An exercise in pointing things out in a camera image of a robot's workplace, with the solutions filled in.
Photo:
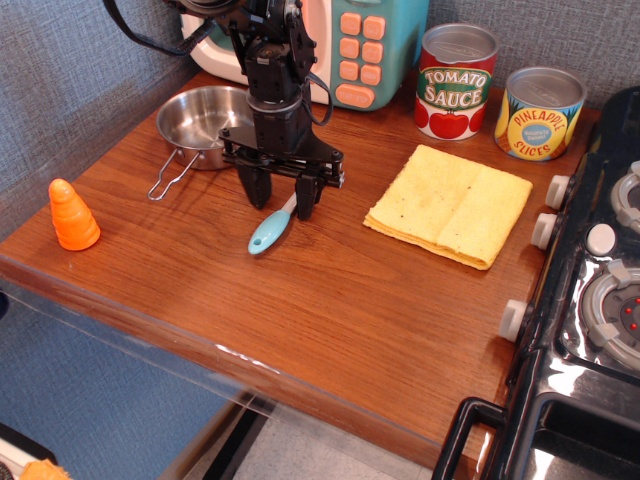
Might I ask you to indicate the tomato sauce can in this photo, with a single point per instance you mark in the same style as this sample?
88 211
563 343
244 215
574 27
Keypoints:
454 78

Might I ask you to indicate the white spatula with teal handle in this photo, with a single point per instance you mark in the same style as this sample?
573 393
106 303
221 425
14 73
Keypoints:
271 229

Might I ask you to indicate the orange toy carrot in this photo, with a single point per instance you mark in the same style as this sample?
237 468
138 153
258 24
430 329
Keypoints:
74 224

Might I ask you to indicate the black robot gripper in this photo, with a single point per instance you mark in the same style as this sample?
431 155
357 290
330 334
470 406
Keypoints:
281 140

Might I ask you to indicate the black toy stove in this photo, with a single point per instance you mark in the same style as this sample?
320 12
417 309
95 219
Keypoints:
572 409

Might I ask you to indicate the pineapple slices can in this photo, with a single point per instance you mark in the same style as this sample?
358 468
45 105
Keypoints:
539 112

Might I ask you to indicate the toy microwave oven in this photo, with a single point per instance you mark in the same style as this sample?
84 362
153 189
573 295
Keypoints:
364 49

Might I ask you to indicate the small steel pan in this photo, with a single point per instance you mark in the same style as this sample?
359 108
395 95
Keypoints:
190 123

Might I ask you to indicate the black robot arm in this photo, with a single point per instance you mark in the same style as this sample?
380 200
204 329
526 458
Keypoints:
276 55

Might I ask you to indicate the folded yellow cloth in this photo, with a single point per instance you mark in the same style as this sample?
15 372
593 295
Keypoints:
450 206

